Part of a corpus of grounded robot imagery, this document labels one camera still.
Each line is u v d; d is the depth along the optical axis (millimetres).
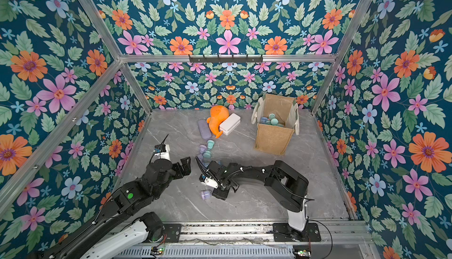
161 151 614
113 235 558
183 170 660
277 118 1053
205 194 815
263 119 1051
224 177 643
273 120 1045
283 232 721
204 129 1073
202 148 1005
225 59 923
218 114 1084
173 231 738
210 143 1007
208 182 780
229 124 1077
